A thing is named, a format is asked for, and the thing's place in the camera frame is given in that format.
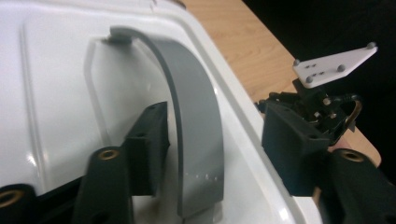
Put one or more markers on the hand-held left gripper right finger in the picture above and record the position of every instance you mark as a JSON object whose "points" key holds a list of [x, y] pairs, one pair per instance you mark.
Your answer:
{"points": [[292, 149]]}

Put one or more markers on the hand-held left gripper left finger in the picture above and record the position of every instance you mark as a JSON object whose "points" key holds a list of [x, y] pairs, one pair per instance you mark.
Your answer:
{"points": [[146, 149]]}

